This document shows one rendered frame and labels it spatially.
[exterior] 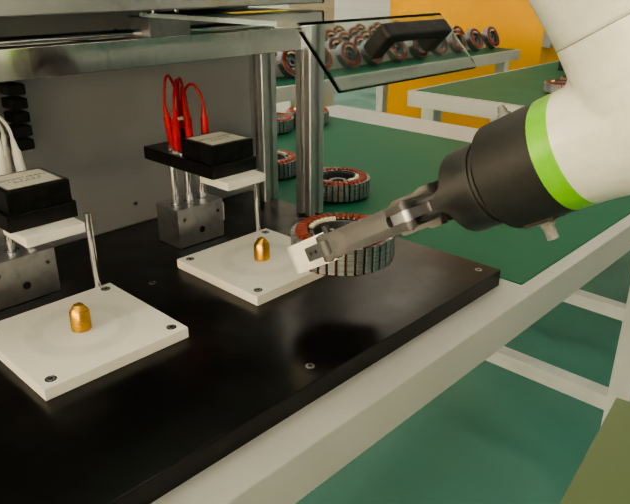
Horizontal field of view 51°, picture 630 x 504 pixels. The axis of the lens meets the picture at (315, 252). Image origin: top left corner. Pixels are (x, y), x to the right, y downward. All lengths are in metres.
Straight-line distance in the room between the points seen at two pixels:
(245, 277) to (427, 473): 1.02
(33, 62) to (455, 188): 0.43
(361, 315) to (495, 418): 1.22
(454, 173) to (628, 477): 0.27
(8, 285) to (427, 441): 1.24
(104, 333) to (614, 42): 0.51
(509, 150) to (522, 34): 3.68
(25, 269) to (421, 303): 0.44
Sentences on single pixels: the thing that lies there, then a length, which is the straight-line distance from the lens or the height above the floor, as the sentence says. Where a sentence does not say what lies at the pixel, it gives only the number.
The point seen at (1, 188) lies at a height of 0.92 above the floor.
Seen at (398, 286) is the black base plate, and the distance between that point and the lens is 0.78.
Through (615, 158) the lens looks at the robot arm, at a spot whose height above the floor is 0.99.
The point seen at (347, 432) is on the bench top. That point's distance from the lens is 0.60.
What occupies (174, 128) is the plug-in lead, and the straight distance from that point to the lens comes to 0.85.
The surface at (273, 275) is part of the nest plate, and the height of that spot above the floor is 0.78.
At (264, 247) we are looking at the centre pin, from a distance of 0.80.
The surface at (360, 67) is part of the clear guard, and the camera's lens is 0.67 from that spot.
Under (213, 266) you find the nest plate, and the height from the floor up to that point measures 0.78.
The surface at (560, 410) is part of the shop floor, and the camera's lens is 1.98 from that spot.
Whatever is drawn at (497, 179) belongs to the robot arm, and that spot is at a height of 0.96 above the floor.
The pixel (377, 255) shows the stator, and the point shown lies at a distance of 0.67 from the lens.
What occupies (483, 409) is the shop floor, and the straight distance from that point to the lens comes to 1.92.
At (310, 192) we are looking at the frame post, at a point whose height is 0.81.
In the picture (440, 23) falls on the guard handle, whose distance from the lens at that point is 0.75.
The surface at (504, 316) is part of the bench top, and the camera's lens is 0.80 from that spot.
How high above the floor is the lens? 1.11
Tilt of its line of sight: 23 degrees down
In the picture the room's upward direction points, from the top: straight up
